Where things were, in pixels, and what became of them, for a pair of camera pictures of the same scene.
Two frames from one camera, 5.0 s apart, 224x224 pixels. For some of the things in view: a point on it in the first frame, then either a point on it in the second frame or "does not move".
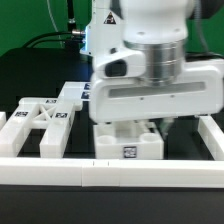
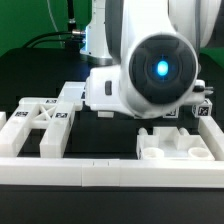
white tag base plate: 75,92 does not move
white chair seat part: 128,140 to 171,143
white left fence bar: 3,119 does not move
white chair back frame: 38,114 does not move
